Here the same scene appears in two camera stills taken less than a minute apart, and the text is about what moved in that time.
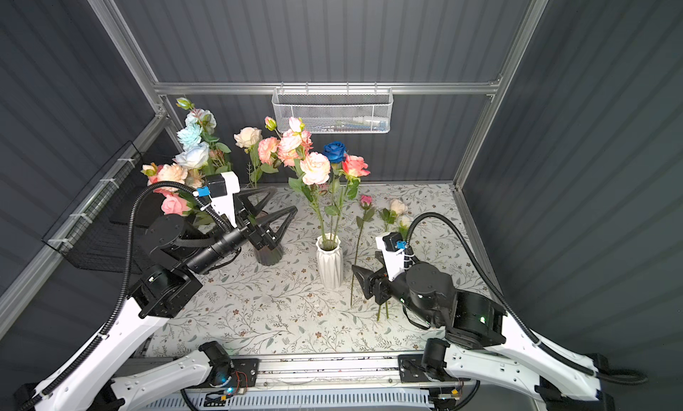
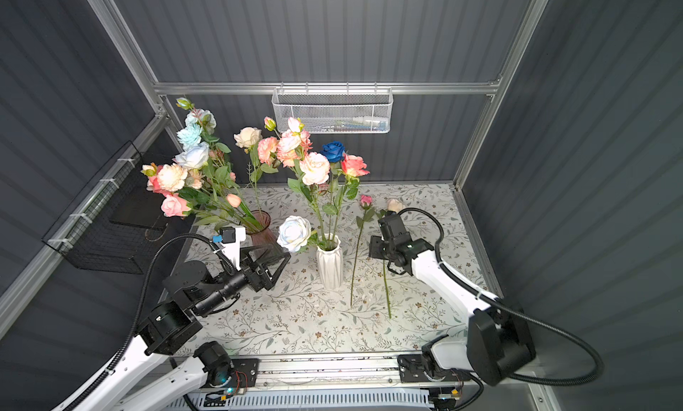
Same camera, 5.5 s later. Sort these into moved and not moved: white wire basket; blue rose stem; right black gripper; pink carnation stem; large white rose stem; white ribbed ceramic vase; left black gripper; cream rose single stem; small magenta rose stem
Moved: large white rose stem; left black gripper; right black gripper
Not moved: small magenta rose stem; pink carnation stem; white ribbed ceramic vase; cream rose single stem; blue rose stem; white wire basket
